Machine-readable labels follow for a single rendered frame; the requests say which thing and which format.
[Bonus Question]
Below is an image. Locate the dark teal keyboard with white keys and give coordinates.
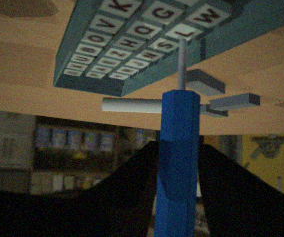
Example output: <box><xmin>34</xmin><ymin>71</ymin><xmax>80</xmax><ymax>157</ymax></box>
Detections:
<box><xmin>52</xmin><ymin>0</ymin><xmax>284</xmax><ymax>98</ymax></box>

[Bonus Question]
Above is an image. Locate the blue stylus with grey tip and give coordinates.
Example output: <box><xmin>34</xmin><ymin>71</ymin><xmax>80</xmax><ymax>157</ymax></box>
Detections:
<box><xmin>154</xmin><ymin>51</ymin><xmax>201</xmax><ymax>237</ymax></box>

